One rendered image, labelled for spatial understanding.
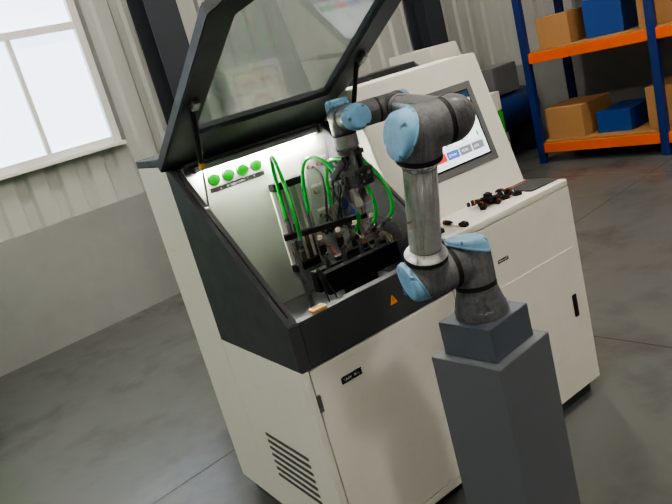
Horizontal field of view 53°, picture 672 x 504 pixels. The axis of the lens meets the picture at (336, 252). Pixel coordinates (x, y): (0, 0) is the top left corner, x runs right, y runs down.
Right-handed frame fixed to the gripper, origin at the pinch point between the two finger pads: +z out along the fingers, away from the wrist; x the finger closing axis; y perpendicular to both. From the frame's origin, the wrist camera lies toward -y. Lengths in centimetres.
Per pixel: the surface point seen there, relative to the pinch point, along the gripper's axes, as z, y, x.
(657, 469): 121, 44, 67
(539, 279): 56, -2, 77
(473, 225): 23, -3, 49
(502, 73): 19, -384, 514
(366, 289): 25.9, -2.2, -3.8
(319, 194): 2, -56, 22
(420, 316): 44.2, -2.2, 15.1
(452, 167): 6, -28, 69
